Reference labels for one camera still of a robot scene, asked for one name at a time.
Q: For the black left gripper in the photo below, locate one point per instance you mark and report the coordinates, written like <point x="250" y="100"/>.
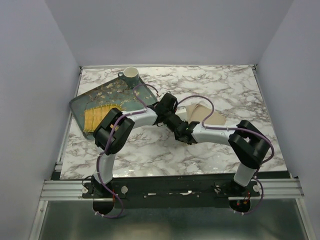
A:
<point x="172" y="110"/>

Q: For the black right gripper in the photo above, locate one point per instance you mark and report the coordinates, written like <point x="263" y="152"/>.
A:
<point x="186" y="122"/>

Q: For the beige cloth napkin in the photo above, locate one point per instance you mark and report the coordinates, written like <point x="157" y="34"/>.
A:
<point x="197" y="113"/>

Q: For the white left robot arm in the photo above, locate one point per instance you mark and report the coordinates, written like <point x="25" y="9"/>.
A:
<point x="112" y="133"/>

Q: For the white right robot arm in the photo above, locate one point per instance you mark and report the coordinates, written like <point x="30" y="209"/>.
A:
<point x="250" y="146"/>

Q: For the green ceramic mug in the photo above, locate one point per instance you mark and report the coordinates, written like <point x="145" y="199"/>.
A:
<point x="130" y="75"/>

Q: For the green floral tray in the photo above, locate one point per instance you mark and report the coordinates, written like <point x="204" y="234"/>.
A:
<point x="114" y="91"/>

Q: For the yellow bamboo mat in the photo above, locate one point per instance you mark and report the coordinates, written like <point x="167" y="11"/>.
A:
<point x="94" y="116"/>

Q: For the black metal base rail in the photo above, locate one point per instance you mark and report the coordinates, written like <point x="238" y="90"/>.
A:
<point x="178" y="191"/>

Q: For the silver aluminium frame rail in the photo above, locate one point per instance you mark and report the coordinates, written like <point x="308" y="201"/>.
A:
<point x="152" y="151"/>

